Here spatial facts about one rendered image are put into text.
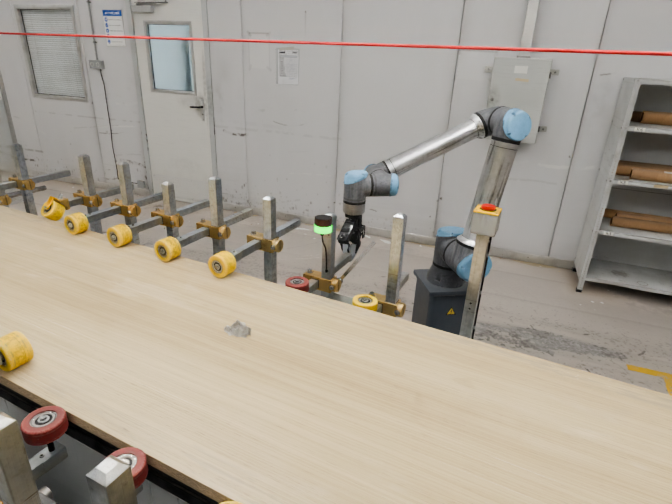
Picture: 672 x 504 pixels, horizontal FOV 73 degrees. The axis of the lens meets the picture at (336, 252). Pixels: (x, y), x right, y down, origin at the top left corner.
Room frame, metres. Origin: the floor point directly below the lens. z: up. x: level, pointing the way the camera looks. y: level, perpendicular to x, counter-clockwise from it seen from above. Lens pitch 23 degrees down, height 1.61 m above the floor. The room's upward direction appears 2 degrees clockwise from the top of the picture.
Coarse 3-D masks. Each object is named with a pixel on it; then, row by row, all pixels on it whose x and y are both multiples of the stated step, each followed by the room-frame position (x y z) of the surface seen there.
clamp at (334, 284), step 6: (312, 270) 1.54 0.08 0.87; (306, 276) 1.50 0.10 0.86; (312, 276) 1.49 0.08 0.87; (318, 276) 1.49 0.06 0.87; (336, 276) 1.50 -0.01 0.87; (318, 282) 1.48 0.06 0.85; (324, 282) 1.47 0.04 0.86; (330, 282) 1.46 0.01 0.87; (336, 282) 1.46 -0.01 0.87; (318, 288) 1.48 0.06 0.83; (324, 288) 1.47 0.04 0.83; (330, 288) 1.45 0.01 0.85; (336, 288) 1.46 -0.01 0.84
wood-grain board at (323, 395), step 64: (0, 256) 1.48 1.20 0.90; (64, 256) 1.50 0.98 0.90; (128, 256) 1.53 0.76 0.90; (0, 320) 1.07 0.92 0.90; (64, 320) 1.08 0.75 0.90; (128, 320) 1.10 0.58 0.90; (192, 320) 1.11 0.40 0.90; (256, 320) 1.13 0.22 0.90; (320, 320) 1.14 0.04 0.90; (384, 320) 1.16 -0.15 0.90; (64, 384) 0.82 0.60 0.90; (128, 384) 0.83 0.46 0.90; (192, 384) 0.84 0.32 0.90; (256, 384) 0.85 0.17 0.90; (320, 384) 0.86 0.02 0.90; (384, 384) 0.87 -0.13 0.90; (448, 384) 0.88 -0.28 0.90; (512, 384) 0.89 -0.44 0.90; (576, 384) 0.90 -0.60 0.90; (192, 448) 0.66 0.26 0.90; (256, 448) 0.66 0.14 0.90; (320, 448) 0.67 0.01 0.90; (384, 448) 0.68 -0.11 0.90; (448, 448) 0.69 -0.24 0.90; (512, 448) 0.69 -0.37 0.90; (576, 448) 0.70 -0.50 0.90; (640, 448) 0.71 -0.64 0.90
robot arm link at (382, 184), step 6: (372, 174) 1.78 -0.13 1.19; (378, 174) 1.78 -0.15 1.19; (384, 174) 1.79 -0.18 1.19; (390, 174) 1.79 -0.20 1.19; (396, 174) 1.80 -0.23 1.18; (372, 180) 1.75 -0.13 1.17; (378, 180) 1.75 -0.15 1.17; (384, 180) 1.76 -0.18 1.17; (390, 180) 1.76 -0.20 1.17; (396, 180) 1.77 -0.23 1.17; (372, 186) 1.74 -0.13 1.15; (378, 186) 1.74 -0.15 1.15; (384, 186) 1.75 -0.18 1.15; (390, 186) 1.75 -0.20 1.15; (396, 186) 1.76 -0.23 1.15; (372, 192) 1.74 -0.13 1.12; (378, 192) 1.75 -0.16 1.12; (384, 192) 1.75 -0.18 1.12; (390, 192) 1.76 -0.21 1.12; (396, 192) 1.77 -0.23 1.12
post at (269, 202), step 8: (264, 200) 1.59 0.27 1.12; (272, 200) 1.59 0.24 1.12; (264, 208) 1.59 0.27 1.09; (272, 208) 1.59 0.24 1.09; (264, 216) 1.59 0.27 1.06; (272, 216) 1.59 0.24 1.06; (264, 224) 1.59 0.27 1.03; (272, 224) 1.58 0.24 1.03; (264, 232) 1.59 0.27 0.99; (272, 232) 1.58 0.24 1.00; (264, 256) 1.59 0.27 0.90; (272, 256) 1.58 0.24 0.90; (264, 264) 1.59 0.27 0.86; (272, 264) 1.58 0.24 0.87; (264, 272) 1.59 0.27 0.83; (272, 272) 1.58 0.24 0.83; (272, 280) 1.58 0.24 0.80
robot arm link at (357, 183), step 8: (352, 176) 1.73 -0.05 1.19; (360, 176) 1.73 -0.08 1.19; (368, 176) 1.76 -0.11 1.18; (344, 184) 1.76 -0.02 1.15; (352, 184) 1.73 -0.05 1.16; (360, 184) 1.73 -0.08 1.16; (368, 184) 1.74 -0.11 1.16; (344, 192) 1.75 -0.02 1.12; (352, 192) 1.72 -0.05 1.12; (360, 192) 1.73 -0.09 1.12; (368, 192) 1.74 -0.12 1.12; (344, 200) 1.75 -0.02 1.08; (352, 200) 1.72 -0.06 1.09; (360, 200) 1.73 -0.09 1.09
